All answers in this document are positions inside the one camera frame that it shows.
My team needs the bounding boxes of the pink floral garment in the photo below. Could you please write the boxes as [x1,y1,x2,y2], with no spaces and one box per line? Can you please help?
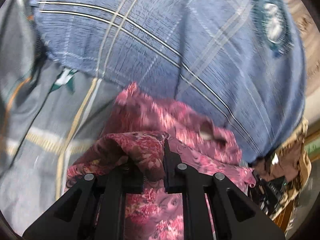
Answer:
[66,83,255,239]

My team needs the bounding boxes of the black electronic device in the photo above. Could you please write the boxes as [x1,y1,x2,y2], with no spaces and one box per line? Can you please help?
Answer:
[248,171,287,216]

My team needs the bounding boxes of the grey striped bedsheet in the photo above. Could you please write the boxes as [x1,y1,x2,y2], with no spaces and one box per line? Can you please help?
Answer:
[1,0,120,235]

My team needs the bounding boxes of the brown leopard print cloth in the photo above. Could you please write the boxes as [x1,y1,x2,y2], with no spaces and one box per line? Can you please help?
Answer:
[253,118,311,220]

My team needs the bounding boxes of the green gold framed panel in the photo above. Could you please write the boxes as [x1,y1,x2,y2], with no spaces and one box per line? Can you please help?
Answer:
[305,129,319,162]

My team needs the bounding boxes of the blue plaid pillow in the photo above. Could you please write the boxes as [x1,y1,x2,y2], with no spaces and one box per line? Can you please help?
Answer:
[30,0,306,163]

